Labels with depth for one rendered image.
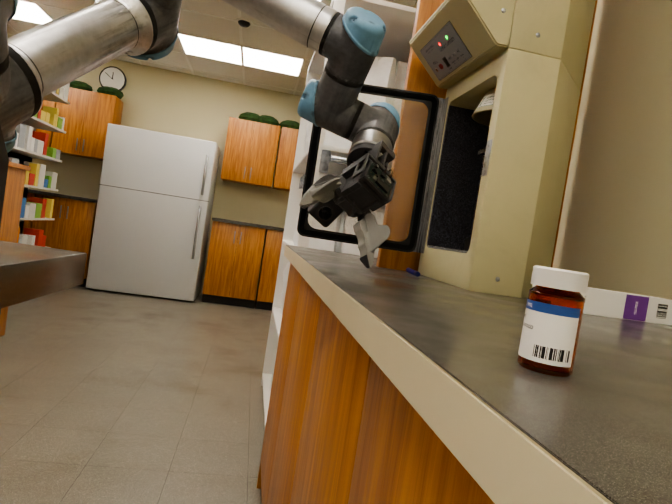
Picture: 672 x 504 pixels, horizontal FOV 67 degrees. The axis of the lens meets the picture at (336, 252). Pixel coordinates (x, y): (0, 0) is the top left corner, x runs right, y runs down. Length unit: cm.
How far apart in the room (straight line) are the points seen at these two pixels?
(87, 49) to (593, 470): 86
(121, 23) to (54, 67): 17
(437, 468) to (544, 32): 91
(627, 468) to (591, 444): 2
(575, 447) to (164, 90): 663
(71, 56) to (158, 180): 505
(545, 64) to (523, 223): 31
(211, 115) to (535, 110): 576
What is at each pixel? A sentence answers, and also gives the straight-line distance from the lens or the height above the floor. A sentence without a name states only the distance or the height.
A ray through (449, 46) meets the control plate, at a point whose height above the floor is 145.
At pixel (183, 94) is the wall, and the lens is 672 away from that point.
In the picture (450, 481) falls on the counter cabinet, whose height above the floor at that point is 86.
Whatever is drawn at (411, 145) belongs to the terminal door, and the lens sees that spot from 132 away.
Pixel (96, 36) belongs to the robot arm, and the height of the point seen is 126.
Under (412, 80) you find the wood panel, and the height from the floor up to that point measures 143.
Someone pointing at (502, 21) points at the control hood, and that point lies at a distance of 111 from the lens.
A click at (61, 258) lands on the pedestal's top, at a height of 94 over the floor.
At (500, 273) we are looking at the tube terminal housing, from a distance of 105.
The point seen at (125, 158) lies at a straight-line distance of 601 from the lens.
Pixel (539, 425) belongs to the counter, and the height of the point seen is 94.
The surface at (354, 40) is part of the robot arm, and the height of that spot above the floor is 132.
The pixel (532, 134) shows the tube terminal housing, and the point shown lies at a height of 126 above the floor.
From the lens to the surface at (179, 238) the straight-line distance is 587.
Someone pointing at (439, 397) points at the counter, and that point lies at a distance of 33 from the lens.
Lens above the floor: 101
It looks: 2 degrees down
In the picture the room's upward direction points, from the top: 9 degrees clockwise
